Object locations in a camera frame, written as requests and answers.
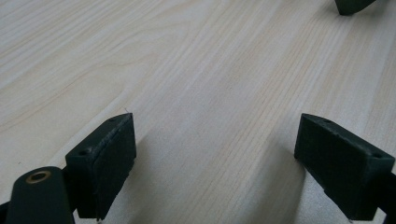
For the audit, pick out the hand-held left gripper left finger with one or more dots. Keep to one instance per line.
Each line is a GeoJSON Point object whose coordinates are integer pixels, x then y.
{"type": "Point", "coordinates": [102, 168]}

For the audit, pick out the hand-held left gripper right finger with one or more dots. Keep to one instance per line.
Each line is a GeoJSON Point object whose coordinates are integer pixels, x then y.
{"type": "Point", "coordinates": [342, 168]}

